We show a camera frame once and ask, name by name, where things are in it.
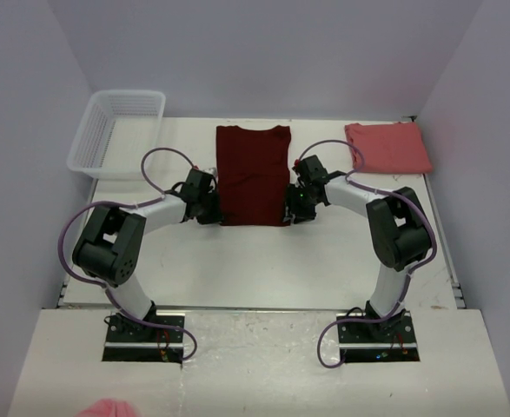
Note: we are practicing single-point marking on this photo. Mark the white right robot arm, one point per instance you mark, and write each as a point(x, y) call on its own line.
point(402, 237)

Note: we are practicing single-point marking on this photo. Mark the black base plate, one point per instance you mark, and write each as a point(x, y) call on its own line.
point(392, 341)
point(127, 341)

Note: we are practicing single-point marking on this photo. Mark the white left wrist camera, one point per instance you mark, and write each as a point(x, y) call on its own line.
point(212, 171)

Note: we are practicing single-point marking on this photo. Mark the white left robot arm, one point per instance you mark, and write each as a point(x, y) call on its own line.
point(108, 248)

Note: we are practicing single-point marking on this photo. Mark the folded pink t shirt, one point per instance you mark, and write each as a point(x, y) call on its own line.
point(392, 148)

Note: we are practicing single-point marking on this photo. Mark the dark red t shirt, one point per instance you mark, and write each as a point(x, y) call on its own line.
point(253, 175)

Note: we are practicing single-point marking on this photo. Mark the pink cloth at bottom edge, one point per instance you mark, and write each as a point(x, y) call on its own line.
point(109, 408)

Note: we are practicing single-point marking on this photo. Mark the aluminium table edge rail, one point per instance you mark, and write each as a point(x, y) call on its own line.
point(455, 284)

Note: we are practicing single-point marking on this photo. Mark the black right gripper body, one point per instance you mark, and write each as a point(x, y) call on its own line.
point(297, 208)

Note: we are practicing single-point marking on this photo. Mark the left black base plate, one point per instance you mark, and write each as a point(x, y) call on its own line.
point(127, 341)

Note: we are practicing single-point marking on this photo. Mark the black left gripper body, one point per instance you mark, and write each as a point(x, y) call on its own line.
point(212, 208)

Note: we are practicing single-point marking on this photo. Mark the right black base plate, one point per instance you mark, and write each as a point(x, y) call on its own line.
point(392, 341)

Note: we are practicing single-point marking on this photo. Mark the white plastic basket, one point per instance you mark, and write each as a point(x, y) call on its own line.
point(117, 128)

